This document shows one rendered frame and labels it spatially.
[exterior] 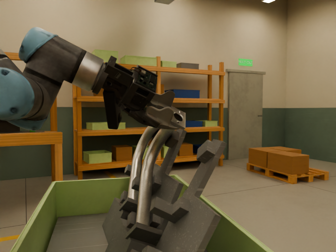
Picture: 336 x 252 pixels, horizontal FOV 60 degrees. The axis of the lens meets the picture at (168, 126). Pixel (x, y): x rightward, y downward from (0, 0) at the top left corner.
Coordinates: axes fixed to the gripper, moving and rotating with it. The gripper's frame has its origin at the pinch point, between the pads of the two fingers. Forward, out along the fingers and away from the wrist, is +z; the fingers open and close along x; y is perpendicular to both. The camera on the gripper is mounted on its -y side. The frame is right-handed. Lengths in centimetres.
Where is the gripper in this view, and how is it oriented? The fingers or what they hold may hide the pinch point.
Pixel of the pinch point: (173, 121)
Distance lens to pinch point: 69.8
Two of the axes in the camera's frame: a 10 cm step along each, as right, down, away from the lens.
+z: 8.6, 4.0, 3.2
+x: 0.5, -6.8, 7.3
